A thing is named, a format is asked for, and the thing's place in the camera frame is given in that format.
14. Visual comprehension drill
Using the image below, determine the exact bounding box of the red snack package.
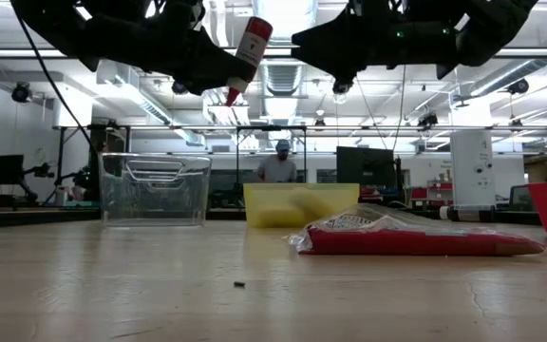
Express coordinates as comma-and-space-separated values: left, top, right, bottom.
288, 202, 546, 258

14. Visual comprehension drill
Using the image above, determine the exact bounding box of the purplish red dropper bottle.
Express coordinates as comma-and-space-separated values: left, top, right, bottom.
224, 16, 274, 108

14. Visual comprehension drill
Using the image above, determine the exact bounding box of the clear plastic bin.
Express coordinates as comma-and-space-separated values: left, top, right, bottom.
98, 152, 213, 228

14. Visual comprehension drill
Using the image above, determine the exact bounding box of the silver ventilation duct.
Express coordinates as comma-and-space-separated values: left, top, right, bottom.
253, 0, 320, 96

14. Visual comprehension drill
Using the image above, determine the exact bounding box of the small black monitor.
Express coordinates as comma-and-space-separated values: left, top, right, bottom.
0, 154, 25, 186

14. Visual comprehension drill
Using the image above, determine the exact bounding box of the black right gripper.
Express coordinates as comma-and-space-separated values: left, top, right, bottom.
291, 0, 464, 80

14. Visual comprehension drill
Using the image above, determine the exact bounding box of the person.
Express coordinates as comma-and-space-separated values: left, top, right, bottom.
255, 139, 298, 184

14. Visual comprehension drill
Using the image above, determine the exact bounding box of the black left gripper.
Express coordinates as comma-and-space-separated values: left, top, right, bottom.
111, 0, 259, 96

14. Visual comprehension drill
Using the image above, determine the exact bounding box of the large black monitor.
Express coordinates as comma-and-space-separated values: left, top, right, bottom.
334, 145, 396, 200

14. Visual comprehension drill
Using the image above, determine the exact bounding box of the black bottle white cap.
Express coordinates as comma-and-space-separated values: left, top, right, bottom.
439, 204, 497, 223

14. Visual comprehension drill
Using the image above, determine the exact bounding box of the black aluminium table frame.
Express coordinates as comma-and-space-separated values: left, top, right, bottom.
0, 207, 543, 230

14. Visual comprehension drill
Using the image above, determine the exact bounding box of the white pillar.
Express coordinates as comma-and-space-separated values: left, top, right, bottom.
449, 130, 497, 208

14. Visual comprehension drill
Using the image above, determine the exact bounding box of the yellow plastic bin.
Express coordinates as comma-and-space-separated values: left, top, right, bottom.
243, 182, 361, 229

